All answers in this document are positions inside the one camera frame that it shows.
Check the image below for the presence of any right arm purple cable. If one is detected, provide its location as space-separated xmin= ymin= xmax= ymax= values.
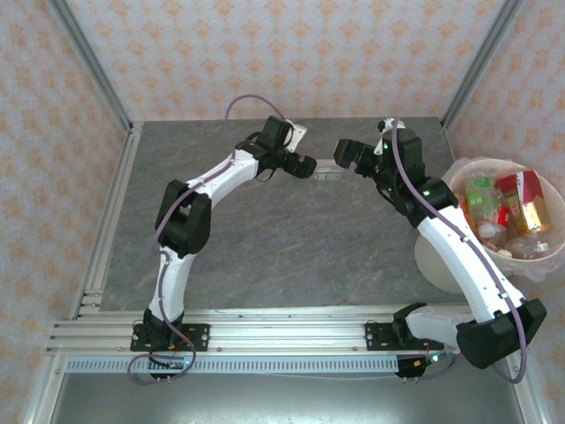
xmin=390 ymin=115 xmax=529 ymax=385

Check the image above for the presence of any grey slotted cable duct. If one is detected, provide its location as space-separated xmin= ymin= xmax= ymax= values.
xmin=65 ymin=356 xmax=401 ymax=375

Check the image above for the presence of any aluminium frame post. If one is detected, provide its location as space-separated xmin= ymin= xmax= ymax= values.
xmin=440 ymin=0 xmax=529 ymax=130
xmin=46 ymin=0 xmax=134 ymax=133

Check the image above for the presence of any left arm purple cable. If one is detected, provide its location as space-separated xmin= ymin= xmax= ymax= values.
xmin=126 ymin=94 xmax=292 ymax=385

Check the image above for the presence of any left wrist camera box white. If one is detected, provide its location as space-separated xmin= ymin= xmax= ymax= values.
xmin=286 ymin=121 xmax=309 ymax=149

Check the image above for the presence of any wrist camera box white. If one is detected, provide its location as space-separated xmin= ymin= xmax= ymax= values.
xmin=373 ymin=117 xmax=407 ymax=155
xmin=286 ymin=121 xmax=309 ymax=149

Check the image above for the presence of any clear bottle white green cap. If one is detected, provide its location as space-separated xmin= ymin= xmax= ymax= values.
xmin=313 ymin=159 xmax=344 ymax=182

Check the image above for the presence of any aluminium frame leg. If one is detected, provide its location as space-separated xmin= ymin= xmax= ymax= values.
xmin=21 ymin=352 xmax=67 ymax=424
xmin=507 ymin=352 xmax=548 ymax=424

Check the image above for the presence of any green label plastic bottle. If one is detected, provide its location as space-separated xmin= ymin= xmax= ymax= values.
xmin=464 ymin=175 xmax=501 ymax=222

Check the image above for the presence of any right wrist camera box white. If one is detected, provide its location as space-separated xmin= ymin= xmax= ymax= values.
xmin=373 ymin=117 xmax=407 ymax=155

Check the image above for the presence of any red orange label bottle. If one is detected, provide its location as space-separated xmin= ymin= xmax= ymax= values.
xmin=494 ymin=169 xmax=554 ymax=236

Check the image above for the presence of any beige bin with pink liner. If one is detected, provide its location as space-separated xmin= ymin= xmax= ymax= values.
xmin=414 ymin=155 xmax=565 ymax=295

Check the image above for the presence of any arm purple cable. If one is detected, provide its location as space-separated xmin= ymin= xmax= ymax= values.
xmin=390 ymin=115 xmax=529 ymax=385
xmin=126 ymin=94 xmax=292 ymax=385

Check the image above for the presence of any grey metal shelf panel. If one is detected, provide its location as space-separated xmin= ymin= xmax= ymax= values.
xmin=48 ymin=373 xmax=526 ymax=424

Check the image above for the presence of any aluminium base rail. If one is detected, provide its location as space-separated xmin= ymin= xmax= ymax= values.
xmin=46 ymin=308 xmax=531 ymax=357

